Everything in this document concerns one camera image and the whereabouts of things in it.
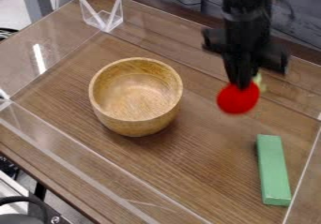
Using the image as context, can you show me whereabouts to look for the clear acrylic corner bracket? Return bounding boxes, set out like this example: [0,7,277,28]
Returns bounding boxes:
[79,0,124,33]

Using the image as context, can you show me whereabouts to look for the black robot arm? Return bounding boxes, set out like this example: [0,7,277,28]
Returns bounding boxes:
[222,0,275,90]

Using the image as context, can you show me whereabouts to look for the black clamp with bolt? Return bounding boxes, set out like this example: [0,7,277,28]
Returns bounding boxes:
[28,194,72,224]

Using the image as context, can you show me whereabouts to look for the black cable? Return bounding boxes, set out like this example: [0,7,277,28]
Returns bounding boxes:
[0,195,43,217]

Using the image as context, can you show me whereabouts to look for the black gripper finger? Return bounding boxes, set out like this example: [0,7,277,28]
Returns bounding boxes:
[222,52,259,90]

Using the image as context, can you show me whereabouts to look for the red plush strawberry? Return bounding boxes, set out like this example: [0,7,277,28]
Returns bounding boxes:
[215,74,266,114]

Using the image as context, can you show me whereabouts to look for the light wooden bowl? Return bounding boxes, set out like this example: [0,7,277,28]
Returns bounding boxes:
[88,57,183,137]

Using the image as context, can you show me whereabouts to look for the green rectangular block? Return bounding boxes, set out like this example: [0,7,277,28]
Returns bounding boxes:
[257,134,291,206]

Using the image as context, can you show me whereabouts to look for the clear acrylic enclosure walls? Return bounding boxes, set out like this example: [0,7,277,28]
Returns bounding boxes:
[0,0,321,224]

